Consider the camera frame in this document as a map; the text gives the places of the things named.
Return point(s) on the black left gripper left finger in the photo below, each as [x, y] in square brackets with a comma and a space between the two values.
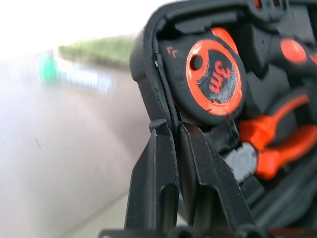
[153, 173]

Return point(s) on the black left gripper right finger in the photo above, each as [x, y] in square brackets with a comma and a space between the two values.
[210, 178]

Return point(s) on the black plastic tool case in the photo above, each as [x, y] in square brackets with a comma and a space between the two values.
[148, 81]

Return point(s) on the black orange tape measure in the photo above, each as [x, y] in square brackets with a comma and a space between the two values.
[215, 74]

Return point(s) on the blurred green white object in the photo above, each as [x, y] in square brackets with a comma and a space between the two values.
[71, 74]

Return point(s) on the green towel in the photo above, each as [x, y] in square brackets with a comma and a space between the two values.
[99, 53]

